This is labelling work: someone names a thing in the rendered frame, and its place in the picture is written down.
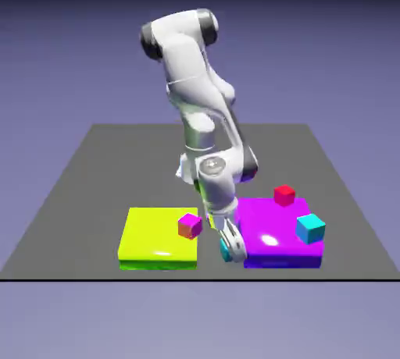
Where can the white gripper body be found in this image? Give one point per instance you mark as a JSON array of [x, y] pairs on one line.
[[232, 238]]

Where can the small teal cube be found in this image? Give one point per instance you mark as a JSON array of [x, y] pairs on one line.
[[224, 251]]

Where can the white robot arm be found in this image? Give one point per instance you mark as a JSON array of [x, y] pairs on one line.
[[190, 62]]

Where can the small magenta cube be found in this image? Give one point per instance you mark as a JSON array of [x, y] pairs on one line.
[[190, 225]]

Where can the small red cube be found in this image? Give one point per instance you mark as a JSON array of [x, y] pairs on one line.
[[284, 195]]

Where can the small cyan cube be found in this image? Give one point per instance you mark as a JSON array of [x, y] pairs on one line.
[[310, 228]]

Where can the large purple box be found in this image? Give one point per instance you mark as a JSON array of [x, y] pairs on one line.
[[268, 228]]

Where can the large yellow box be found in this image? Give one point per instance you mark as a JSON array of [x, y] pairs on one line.
[[150, 234]]

